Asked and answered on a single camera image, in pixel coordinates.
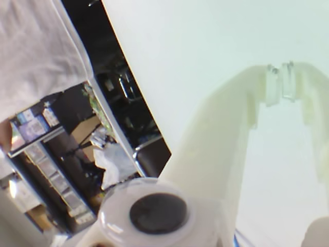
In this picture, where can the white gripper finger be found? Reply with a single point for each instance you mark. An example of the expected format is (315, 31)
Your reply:
(316, 103)
(218, 144)

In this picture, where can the white plastic bag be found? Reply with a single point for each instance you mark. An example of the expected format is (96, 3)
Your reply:
(115, 162)

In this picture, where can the white metal bar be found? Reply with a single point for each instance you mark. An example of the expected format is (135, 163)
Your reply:
(113, 128)

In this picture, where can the black glossy panel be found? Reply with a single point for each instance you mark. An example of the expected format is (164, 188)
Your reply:
(115, 77)

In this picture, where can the shelf with boxed goods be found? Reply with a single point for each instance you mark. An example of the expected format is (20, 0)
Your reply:
(33, 123)

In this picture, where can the person in white shirt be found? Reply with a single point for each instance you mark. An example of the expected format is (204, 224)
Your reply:
(33, 51)

